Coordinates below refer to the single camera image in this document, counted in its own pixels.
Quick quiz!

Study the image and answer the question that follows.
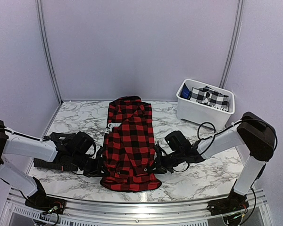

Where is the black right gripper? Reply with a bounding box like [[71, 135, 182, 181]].
[[147, 149, 184, 174]]

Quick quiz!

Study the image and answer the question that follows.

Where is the red black plaid shirt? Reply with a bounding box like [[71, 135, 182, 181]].
[[100, 96, 162, 192]]

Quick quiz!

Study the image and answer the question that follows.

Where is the black white plaid shirt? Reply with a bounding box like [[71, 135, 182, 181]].
[[190, 86, 229, 112]]

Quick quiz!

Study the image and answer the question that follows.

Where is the wall corner profile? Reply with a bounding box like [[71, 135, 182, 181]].
[[219, 0, 245, 89], [35, 0, 63, 105]]

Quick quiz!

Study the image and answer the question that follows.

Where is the aluminium front frame rail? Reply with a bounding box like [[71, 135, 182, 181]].
[[0, 188, 275, 226]]

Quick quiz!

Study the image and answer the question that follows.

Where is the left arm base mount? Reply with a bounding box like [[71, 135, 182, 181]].
[[25, 194, 66, 226]]

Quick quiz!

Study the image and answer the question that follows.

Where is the black pinstripe folded shirt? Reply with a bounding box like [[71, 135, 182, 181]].
[[33, 132, 79, 172]]

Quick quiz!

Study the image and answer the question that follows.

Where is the left wall corner profile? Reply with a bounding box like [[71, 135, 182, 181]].
[[35, 0, 63, 105]]

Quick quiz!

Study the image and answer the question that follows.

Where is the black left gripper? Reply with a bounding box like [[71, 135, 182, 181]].
[[72, 151, 110, 178]]

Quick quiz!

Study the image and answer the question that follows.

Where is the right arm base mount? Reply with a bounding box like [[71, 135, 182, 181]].
[[207, 198, 249, 226]]

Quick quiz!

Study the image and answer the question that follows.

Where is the right wall corner profile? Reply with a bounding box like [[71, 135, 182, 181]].
[[219, 0, 245, 89]]

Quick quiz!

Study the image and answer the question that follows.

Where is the blue folded garment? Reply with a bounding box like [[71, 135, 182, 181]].
[[180, 84, 191, 100]]

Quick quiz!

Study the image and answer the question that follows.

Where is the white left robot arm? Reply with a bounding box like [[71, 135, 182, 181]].
[[0, 120, 103, 210]]

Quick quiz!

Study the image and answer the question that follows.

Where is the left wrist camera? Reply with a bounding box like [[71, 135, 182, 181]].
[[72, 132, 96, 157]]

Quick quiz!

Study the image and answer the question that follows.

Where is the white plastic bin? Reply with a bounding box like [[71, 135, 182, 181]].
[[175, 79, 236, 130]]

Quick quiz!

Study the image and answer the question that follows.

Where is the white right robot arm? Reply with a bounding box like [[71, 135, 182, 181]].
[[149, 112, 278, 211]]

